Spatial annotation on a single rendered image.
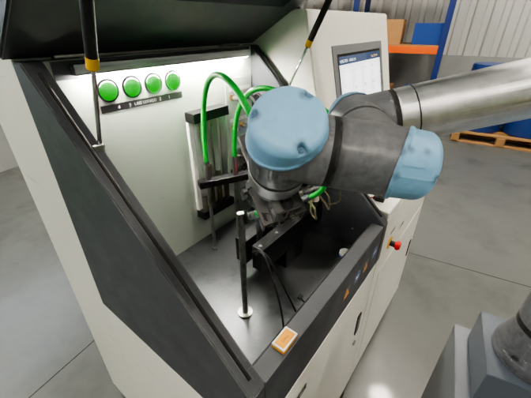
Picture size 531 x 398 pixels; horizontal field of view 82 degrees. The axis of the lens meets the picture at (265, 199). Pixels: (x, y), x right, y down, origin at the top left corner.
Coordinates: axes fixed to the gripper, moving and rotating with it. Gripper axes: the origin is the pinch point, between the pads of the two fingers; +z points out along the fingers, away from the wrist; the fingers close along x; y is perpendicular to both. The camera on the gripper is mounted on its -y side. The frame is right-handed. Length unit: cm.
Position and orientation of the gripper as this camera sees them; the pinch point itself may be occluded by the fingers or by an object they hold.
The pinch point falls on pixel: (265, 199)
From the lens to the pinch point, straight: 61.6
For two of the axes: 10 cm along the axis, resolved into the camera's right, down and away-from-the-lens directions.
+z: -0.4, 2.6, 9.7
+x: 9.4, -3.3, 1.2
